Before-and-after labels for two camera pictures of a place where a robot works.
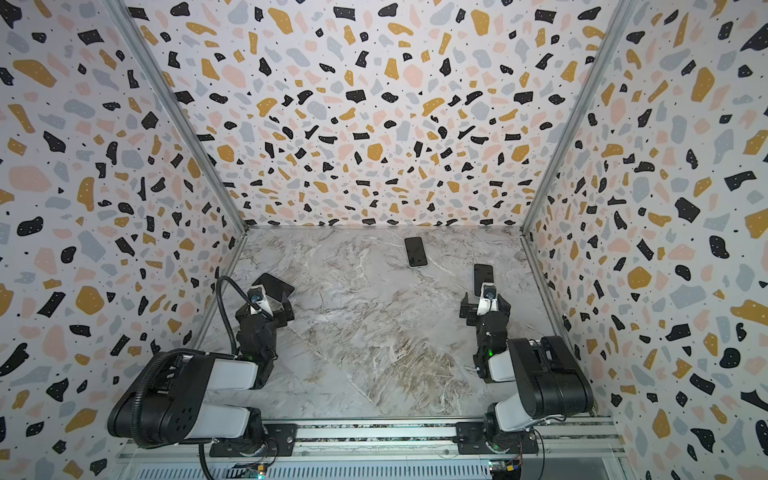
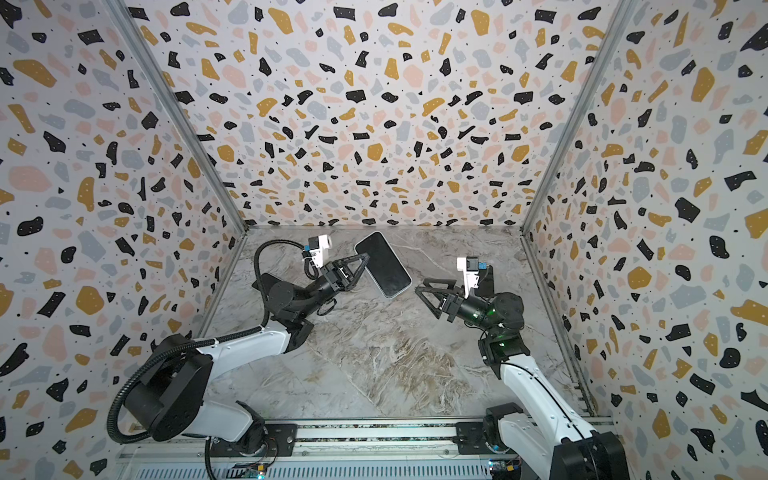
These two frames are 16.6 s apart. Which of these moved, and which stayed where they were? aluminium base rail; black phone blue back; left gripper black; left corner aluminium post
Moved: black phone blue back; left gripper black
Stayed: aluminium base rail; left corner aluminium post
